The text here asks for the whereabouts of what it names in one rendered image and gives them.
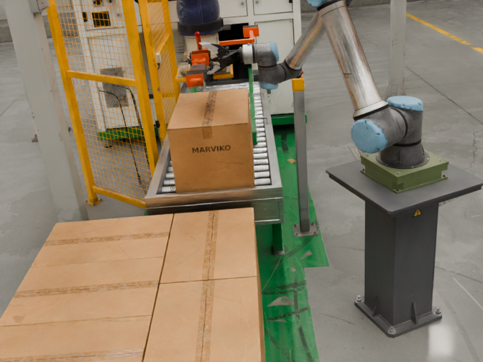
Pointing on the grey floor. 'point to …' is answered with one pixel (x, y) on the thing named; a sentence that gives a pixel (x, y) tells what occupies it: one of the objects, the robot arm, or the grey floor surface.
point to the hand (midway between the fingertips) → (200, 59)
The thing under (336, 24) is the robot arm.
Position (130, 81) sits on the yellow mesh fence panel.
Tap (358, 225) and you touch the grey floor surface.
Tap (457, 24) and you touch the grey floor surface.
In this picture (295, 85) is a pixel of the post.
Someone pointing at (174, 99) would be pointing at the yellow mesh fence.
